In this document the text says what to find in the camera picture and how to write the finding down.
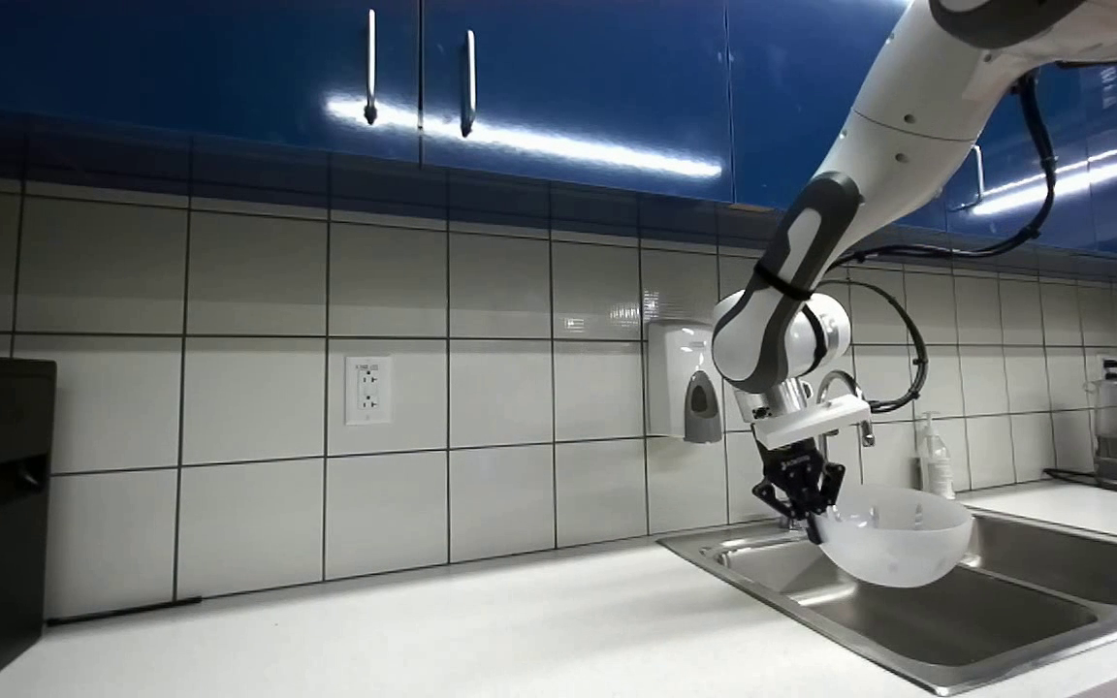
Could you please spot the white wall soap dispenser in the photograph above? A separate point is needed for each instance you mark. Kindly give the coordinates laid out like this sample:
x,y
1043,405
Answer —
x,y
679,384

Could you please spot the white wall power outlet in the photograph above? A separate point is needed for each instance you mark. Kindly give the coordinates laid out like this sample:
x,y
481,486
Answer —
x,y
366,388

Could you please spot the clear soap bottle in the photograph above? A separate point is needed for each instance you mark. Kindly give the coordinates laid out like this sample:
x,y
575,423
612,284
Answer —
x,y
933,464

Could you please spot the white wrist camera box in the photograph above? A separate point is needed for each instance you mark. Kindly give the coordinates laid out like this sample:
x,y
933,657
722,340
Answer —
x,y
807,419

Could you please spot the translucent white plastic bowl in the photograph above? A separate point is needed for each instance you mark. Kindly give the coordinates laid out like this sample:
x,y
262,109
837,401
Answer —
x,y
894,536

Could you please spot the stainless steel double sink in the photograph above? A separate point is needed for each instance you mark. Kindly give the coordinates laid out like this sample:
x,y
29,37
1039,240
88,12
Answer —
x,y
1027,593

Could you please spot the chrome gooseneck faucet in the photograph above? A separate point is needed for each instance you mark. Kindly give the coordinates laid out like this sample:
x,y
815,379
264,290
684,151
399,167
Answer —
x,y
833,384

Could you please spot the silver cabinet handle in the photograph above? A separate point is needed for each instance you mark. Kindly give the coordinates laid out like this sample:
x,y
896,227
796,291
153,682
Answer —
x,y
370,62
470,90

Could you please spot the left silver cabinet handle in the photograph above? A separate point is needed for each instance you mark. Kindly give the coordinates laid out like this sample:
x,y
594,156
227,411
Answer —
x,y
370,62

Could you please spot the right silver cabinet handle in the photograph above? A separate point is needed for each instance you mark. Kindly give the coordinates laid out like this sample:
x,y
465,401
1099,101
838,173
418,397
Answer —
x,y
470,90

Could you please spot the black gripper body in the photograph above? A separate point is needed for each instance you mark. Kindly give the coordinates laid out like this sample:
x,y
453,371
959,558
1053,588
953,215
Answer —
x,y
802,480

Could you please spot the blue glossy upper cabinets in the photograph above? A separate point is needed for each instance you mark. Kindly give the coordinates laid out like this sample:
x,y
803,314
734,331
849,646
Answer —
x,y
262,97

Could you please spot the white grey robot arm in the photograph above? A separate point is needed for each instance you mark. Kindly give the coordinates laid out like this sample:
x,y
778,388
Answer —
x,y
918,115

